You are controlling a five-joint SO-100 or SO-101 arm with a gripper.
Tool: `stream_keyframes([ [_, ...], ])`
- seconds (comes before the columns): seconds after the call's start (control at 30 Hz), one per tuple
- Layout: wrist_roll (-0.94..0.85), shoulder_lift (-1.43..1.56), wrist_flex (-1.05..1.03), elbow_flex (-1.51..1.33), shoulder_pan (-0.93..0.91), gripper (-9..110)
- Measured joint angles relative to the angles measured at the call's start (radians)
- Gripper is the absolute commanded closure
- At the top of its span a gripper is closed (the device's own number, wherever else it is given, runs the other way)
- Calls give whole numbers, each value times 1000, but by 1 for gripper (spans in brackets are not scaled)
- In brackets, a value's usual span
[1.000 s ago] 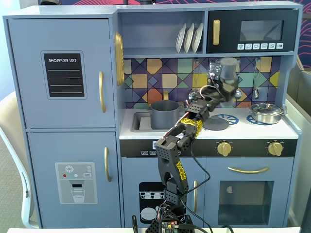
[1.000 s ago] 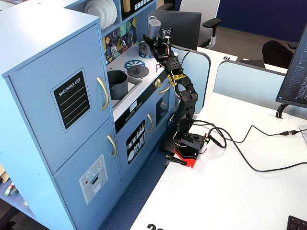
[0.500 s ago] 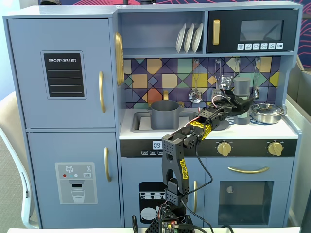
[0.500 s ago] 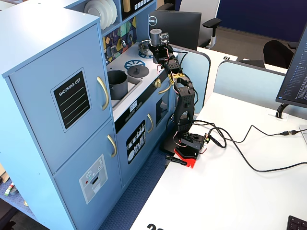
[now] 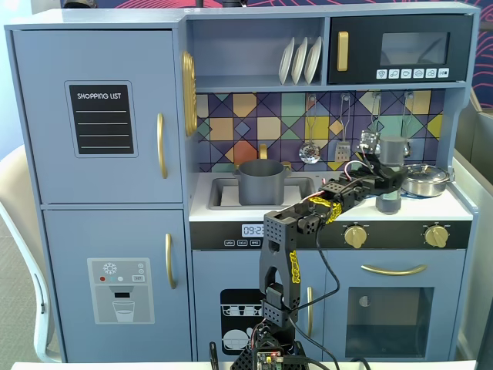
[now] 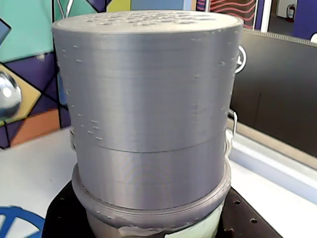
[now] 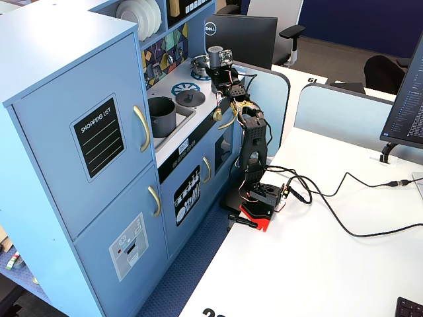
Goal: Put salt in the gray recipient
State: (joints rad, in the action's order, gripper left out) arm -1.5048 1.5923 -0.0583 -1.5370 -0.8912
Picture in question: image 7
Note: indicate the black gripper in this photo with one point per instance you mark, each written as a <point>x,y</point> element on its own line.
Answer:
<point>217,79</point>

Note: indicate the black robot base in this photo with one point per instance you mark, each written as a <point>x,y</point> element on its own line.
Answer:
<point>264,195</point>

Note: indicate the steel pot with lid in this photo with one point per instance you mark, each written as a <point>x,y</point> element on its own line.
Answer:
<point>199,64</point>

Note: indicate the gray pot lid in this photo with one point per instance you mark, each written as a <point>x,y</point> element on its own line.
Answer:
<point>190,98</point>

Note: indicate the gold stove knob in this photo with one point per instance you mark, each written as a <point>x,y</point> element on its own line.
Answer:
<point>217,115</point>

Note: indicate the hanging steel utensil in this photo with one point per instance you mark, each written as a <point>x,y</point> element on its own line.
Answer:
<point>180,52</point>
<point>170,59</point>

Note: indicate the black Dell monitor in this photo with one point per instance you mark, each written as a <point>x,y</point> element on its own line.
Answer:
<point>244,39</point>

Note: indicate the steel slotted spatula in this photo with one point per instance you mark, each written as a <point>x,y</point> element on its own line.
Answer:
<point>157,70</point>

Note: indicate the gray cooking pot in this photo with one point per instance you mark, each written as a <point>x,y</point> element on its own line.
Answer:
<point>163,122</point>

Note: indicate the white plate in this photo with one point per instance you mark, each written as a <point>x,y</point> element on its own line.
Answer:
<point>149,16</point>
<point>130,20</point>
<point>158,13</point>

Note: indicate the gray office chair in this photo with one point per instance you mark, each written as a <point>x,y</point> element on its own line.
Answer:
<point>281,16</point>

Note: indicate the robot controller board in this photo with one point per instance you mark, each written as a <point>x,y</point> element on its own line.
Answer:
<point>285,191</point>

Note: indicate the black table clamp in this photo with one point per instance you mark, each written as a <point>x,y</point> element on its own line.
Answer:
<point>243,220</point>

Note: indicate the red mounting plate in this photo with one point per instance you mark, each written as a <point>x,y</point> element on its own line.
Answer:
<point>261,219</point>

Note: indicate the black office chair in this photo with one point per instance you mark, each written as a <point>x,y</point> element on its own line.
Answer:
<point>380,74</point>

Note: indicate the blue toy kitchen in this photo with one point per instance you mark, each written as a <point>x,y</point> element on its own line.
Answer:
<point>49,82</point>

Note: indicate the black monitor stand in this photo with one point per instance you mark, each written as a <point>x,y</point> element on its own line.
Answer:
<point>387,152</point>

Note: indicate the monitor showing code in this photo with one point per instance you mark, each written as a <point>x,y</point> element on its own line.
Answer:
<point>408,109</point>

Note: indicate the silver laptop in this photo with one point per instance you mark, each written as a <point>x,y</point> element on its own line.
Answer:
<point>419,183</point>

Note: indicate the brown cardboard box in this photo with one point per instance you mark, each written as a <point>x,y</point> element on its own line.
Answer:
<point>4,242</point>

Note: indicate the green white small box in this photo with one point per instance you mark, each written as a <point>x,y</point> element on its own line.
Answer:
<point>11,261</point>

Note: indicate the black keyboard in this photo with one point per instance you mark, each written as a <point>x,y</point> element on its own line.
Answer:
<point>411,308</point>

